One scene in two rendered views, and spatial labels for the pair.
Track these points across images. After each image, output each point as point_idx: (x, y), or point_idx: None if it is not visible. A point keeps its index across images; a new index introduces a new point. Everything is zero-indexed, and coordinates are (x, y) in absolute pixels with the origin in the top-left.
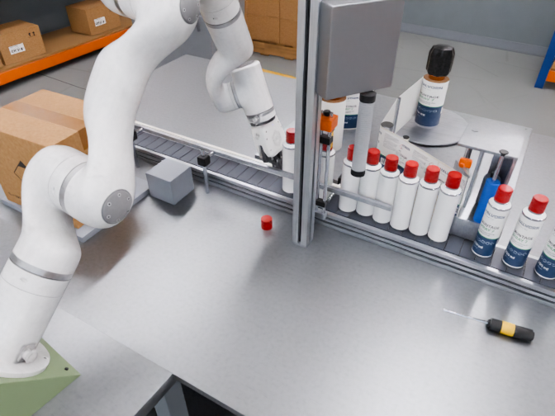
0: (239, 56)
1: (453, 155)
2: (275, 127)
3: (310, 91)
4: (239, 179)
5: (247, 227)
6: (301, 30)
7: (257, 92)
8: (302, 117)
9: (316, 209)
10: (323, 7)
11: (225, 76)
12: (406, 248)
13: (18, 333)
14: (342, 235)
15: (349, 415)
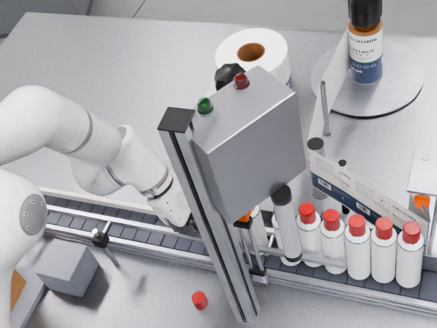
0: (107, 159)
1: (410, 125)
2: (177, 189)
3: (209, 211)
4: (150, 243)
5: (178, 310)
6: (176, 165)
7: (141, 167)
8: (208, 230)
9: (255, 276)
10: (196, 147)
11: (96, 177)
12: (374, 300)
13: None
14: (294, 293)
15: None
